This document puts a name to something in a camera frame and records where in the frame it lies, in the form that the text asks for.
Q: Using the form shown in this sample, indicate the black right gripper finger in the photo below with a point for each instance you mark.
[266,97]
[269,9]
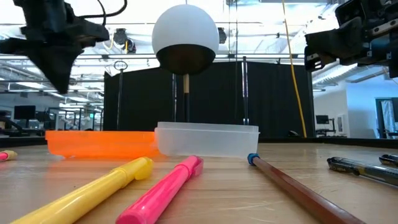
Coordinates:
[314,62]
[339,40]

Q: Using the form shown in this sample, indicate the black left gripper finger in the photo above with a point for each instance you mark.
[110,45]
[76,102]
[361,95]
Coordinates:
[40,53]
[73,49]

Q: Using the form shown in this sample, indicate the black pen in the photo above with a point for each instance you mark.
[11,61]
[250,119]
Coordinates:
[360,169]

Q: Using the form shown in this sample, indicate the orange plastic box lid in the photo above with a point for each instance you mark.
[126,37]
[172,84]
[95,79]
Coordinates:
[99,144]

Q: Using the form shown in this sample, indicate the clear plastic supply box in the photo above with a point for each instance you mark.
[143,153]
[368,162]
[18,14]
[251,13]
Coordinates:
[206,140]

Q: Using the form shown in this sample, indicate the black computer monitor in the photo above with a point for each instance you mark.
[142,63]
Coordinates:
[25,112]
[322,119]

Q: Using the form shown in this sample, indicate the metal pole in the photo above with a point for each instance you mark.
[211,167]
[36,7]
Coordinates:
[245,90]

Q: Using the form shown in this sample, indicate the black backdrop curtain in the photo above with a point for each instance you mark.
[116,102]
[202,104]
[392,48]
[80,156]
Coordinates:
[143,99]

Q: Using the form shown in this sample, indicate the pink highlighter with yellow cap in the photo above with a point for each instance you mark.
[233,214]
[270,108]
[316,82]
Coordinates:
[7,155]

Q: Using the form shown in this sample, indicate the white globe lamp on stand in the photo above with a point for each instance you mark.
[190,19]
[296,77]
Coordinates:
[185,34]

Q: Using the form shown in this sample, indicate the brown pencil with blue cap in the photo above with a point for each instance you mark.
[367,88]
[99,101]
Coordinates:
[298,193]

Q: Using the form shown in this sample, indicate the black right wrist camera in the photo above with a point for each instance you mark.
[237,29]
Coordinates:
[348,11]

